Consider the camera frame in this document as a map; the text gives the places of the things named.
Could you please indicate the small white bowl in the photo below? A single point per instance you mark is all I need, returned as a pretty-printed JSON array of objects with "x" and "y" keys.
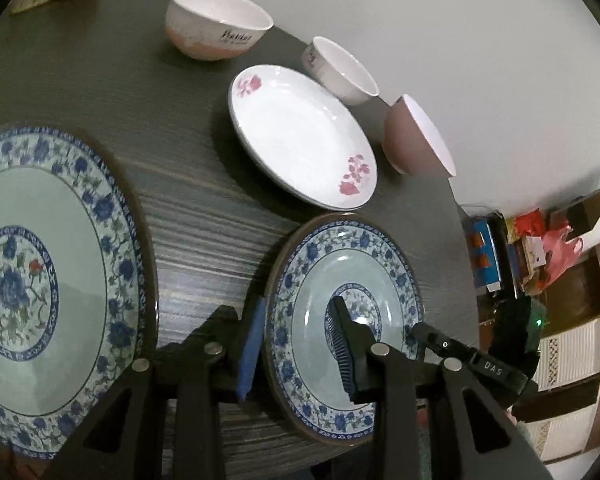
[{"x": 340, "y": 70}]

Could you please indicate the large white and pink bowl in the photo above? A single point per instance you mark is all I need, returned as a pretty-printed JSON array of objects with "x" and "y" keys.
[{"x": 215, "y": 15}]

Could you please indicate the mauve bowl with white inside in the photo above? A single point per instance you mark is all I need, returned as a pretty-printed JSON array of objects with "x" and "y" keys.
[{"x": 405, "y": 135}]

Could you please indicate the white plate with pink flowers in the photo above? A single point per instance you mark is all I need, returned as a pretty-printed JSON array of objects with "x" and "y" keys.
[{"x": 295, "y": 130}]

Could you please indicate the large blue floral plate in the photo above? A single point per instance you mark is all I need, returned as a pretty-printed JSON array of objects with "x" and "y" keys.
[{"x": 55, "y": 260}]

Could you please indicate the small blue floral plate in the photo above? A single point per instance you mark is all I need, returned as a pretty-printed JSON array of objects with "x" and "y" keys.
[{"x": 310, "y": 300}]

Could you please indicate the pink plastic bag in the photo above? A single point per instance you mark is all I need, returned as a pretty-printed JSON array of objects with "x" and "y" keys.
[{"x": 560, "y": 255}]

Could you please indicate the red packet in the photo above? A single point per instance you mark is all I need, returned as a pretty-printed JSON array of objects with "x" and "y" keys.
[{"x": 530, "y": 222}]

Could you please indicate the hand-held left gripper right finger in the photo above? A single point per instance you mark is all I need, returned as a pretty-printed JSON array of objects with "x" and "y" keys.
[{"x": 342, "y": 350}]

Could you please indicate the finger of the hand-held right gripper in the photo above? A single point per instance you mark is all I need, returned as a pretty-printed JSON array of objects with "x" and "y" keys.
[{"x": 495, "y": 372}]

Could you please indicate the dark brown cardboard box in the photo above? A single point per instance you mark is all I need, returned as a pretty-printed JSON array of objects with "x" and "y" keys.
[{"x": 587, "y": 210}]

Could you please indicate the blue and orange box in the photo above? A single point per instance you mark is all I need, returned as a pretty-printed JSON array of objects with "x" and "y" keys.
[{"x": 487, "y": 255}]

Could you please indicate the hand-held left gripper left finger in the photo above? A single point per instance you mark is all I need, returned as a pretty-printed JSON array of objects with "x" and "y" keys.
[{"x": 250, "y": 355}]

